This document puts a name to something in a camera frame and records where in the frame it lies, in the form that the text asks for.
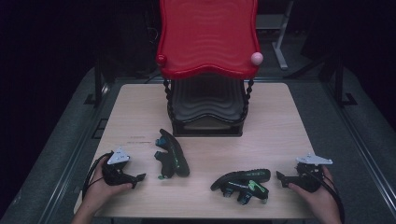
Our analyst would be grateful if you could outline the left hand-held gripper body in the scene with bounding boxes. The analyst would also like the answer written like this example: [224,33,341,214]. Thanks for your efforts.
[101,146,138,188]

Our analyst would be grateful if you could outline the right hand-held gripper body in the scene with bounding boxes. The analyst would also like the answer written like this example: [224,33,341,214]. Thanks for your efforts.
[288,152,333,193]

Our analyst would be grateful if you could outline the black green sandal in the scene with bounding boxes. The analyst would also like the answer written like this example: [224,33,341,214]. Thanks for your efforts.
[209,168,272,206]
[153,128,191,180]

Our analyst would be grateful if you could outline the red and black shoe rack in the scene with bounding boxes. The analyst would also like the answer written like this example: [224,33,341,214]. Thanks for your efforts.
[155,0,264,138]

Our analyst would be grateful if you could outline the person's right hand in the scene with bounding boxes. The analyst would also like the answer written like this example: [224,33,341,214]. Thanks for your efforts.
[288,165,344,218]

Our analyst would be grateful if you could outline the person's left hand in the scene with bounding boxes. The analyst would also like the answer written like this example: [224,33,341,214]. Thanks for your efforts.
[81,157,134,217]

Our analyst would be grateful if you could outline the grey metal stand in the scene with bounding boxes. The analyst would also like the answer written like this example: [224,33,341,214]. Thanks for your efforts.
[255,0,295,71]

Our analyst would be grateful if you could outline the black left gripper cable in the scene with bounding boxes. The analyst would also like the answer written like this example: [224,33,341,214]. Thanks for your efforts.
[81,151,114,201]

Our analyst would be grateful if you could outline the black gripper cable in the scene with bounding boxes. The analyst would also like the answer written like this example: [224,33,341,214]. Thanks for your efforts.
[81,151,114,201]
[310,169,347,224]

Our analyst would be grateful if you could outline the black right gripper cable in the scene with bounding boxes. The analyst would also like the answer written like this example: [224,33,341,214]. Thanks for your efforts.
[310,169,347,224]

